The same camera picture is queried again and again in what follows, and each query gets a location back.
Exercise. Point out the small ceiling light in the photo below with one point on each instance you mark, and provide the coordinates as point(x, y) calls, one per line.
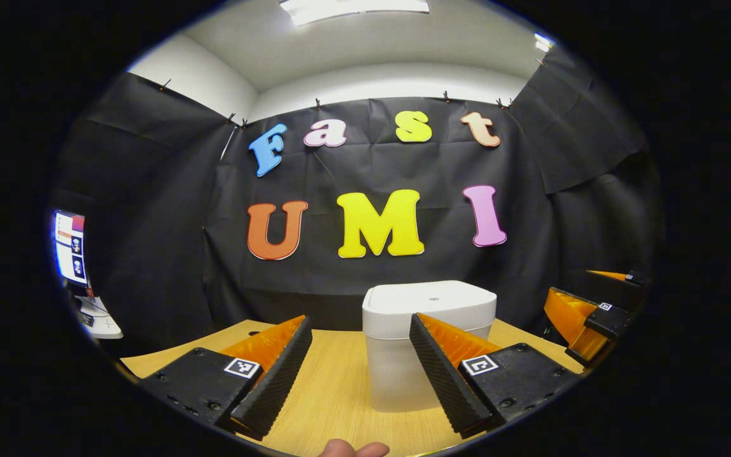
point(543, 42)

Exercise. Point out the computer monitor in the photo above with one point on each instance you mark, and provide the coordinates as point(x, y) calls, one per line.
point(70, 247)

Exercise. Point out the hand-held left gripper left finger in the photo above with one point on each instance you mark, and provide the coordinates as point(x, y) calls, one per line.
point(280, 381)

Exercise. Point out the white desktop garbage bin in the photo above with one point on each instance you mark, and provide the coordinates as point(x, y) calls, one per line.
point(397, 317)

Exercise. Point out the white side table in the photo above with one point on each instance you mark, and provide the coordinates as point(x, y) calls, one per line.
point(100, 320)

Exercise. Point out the long ceiling light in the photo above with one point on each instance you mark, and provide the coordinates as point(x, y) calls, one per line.
point(353, 9)

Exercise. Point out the black backdrop cloth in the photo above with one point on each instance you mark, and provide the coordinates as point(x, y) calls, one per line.
point(353, 279)

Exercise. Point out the row of small backdrop clips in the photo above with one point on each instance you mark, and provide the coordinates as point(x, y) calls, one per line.
point(317, 102)

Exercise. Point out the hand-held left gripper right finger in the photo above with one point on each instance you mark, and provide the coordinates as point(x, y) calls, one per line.
point(445, 381)

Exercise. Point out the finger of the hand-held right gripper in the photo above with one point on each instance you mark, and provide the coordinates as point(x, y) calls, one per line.
point(565, 314)
point(635, 278)

